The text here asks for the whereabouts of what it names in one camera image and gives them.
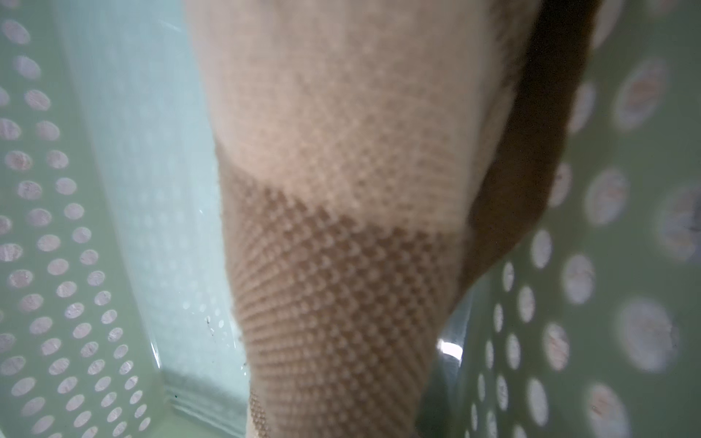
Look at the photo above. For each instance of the brown beige plaid scarf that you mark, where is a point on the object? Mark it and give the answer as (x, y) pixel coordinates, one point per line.
(375, 158)

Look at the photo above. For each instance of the mint green plastic basket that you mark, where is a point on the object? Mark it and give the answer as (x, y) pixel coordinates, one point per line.
(115, 318)

